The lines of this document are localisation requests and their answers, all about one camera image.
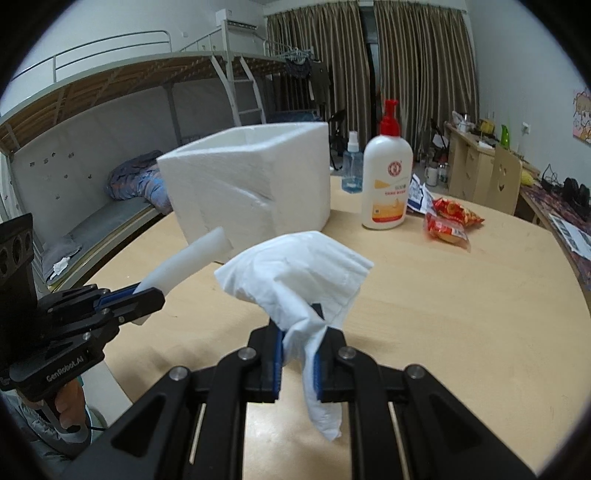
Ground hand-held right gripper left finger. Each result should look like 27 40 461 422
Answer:
60 325 283 480

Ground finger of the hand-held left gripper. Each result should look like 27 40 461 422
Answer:
39 284 139 325
46 286 166 352

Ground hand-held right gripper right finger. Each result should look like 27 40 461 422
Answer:
311 302 539 480

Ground white foam strip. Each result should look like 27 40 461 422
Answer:
134 227 230 326

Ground white tissue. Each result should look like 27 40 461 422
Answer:
213 231 376 442

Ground white foam box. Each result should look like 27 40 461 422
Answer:
157 121 332 265

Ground person's left hand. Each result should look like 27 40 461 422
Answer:
52 381 89 433

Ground grey pillow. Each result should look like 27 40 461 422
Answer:
41 235 82 283

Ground blue plaid quilt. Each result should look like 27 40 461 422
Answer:
108 150 175 216

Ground red snack packet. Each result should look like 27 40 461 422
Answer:
424 213 472 253
431 198 485 228

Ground white lotion pump bottle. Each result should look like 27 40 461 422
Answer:
361 98 414 230

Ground blue white packet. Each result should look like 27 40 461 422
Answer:
406 174 437 216

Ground blue spray bottle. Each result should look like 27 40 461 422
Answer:
342 131 361 193

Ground white metal bunk bed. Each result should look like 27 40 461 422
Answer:
0 30 333 289

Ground black folding chair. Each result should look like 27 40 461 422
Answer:
329 109 348 174

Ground white bunk bed ladder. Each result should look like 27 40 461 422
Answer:
212 53 269 128

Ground light wooden desk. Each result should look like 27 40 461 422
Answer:
444 121 505 202

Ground light wooden chair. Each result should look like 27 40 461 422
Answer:
486 145 524 217

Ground patterned desk mat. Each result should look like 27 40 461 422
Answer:
519 178 591 291

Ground printed magazine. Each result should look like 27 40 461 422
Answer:
549 212 591 260

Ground dark hanging clothes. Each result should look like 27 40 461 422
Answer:
283 53 331 112

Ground white air conditioner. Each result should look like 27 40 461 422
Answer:
217 8 259 31

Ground brown curtain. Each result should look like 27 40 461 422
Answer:
265 2 370 140
373 0 481 160

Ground pink cartoon wall poster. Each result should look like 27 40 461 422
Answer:
573 88 591 145

